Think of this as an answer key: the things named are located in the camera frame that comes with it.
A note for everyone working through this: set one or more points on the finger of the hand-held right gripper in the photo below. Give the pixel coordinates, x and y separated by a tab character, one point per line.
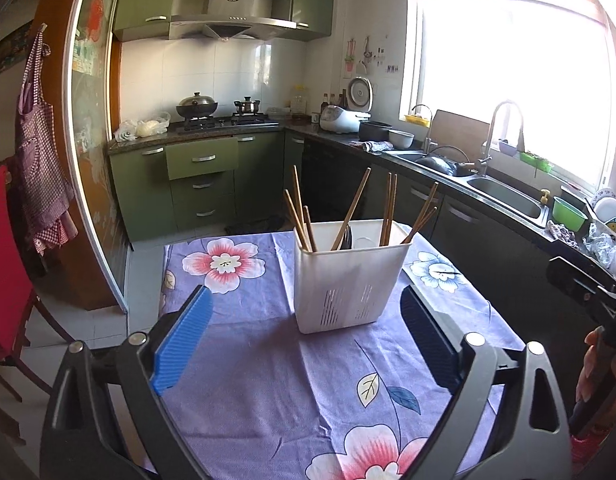
568	277

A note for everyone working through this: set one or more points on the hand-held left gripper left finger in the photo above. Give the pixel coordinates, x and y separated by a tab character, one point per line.
183	340

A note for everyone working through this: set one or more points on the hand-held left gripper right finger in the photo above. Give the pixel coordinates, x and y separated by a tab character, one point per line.
428	340

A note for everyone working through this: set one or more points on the white plastic utensil holder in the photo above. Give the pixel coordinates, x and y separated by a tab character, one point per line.
348	280

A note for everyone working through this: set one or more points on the pile of wooden chopsticks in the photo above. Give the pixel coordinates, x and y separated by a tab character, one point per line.
389	210

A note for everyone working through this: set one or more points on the person's right hand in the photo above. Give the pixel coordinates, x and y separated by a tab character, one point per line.
593	360

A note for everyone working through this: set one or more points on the crumpled clear plastic wrap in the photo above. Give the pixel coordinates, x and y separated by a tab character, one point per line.
598	247

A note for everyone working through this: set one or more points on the patterned dish rag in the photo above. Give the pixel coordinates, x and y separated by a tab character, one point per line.
563	232

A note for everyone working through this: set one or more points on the green plastic basin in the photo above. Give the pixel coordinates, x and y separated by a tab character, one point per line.
568	215

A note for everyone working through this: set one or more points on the white plate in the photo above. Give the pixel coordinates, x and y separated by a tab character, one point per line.
608	207

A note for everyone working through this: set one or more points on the small yellow tap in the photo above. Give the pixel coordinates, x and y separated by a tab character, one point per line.
544	196

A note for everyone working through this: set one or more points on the purple floral tablecloth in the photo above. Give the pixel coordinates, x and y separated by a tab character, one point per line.
268	385

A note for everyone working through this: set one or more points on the dark kitchen base cabinets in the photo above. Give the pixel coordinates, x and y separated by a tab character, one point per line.
478	240

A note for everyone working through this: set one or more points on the steel kitchen sink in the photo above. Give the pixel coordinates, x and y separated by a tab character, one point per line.
508	200

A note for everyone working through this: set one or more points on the green soap tray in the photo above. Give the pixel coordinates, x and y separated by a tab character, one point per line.
536	162

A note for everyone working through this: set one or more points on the black plastic fork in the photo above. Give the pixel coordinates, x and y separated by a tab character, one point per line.
346	240

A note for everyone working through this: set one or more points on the small grey-blue container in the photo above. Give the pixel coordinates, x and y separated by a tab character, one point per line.
508	148

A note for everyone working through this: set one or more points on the green kitchen base cabinets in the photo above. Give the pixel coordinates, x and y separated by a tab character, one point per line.
143	190

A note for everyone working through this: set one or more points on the steel kitchen faucet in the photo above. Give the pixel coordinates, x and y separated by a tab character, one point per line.
493	130

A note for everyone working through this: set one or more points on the brown cutting board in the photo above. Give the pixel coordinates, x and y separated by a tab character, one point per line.
460	130

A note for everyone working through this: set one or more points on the green cabinet drawer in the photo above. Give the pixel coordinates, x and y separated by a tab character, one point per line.
202	157

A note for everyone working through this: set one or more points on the red wooden chair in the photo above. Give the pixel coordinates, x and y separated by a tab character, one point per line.
3	280

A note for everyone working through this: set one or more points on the frosted glass sliding door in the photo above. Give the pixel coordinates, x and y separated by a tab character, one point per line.
95	160

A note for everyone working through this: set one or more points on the crumpled dish cloth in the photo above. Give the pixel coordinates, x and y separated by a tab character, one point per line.
373	146

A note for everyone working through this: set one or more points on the grey bowl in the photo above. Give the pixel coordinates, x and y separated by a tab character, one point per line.
401	139

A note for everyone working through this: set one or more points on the black cooking pot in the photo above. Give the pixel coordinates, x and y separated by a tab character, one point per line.
375	131

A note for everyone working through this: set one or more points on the white crumpled plastic bag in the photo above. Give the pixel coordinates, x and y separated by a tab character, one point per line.
125	131

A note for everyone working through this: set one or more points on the clear plastic bag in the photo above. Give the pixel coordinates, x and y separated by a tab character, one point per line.
154	125

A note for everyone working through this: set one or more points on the yellow basket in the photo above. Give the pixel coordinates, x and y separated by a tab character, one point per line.
418	119

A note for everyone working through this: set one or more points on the black gas stove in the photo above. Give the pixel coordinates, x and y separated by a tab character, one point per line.
228	122

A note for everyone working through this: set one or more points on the kitchen window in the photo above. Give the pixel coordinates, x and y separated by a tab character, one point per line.
513	60

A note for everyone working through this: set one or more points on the dark stone countertop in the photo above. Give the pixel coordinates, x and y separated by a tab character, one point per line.
333	136

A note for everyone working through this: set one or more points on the red checked apron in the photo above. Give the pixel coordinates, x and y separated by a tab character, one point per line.
40	160

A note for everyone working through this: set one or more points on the black wok with lid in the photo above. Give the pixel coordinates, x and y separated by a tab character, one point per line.
197	106

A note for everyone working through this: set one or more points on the white rice cooker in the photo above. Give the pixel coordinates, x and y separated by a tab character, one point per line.
339	120

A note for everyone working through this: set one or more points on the small steel pot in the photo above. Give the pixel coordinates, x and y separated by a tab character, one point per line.
247	106

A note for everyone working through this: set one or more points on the round white appliance lid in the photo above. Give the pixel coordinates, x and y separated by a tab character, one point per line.
360	93

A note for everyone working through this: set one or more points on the dark sauce bottles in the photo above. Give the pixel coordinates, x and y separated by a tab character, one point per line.
333	100

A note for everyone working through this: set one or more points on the clear glass jar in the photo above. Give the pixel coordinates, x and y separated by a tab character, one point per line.
298	100

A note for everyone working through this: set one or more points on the steel range hood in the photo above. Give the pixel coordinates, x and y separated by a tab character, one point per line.
228	15

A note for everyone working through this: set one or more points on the wall decoration sticker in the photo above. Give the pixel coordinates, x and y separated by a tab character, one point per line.
350	57

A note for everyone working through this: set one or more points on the dark wall picture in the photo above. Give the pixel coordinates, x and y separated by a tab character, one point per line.
10	52

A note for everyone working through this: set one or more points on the green wall cabinets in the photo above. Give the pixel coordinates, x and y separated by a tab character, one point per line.
143	0

